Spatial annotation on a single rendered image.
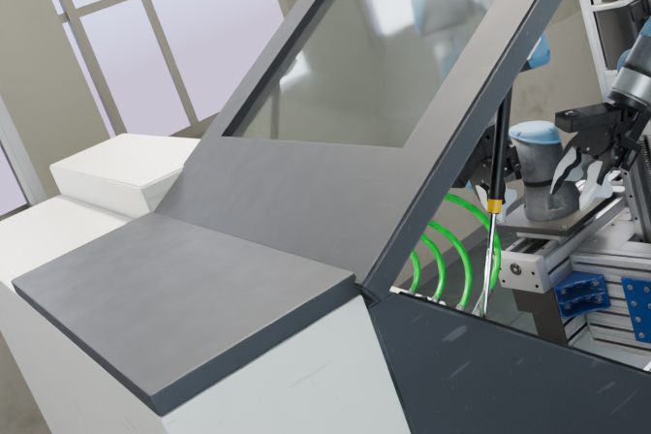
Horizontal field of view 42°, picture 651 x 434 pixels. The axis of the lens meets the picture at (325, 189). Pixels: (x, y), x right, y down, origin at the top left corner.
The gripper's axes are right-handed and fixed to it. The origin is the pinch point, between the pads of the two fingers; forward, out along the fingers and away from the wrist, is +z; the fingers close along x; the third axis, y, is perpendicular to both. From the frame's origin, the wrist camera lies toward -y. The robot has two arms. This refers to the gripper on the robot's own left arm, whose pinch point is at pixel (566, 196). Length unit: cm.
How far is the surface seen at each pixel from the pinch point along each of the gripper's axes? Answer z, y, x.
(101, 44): 36, -27, 226
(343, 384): 30, -52, -32
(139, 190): 35, -58, 41
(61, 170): 52, -58, 95
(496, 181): 0.9, -34.7, -20.3
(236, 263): 27, -59, -8
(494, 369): 23.5, -27.7, -29.9
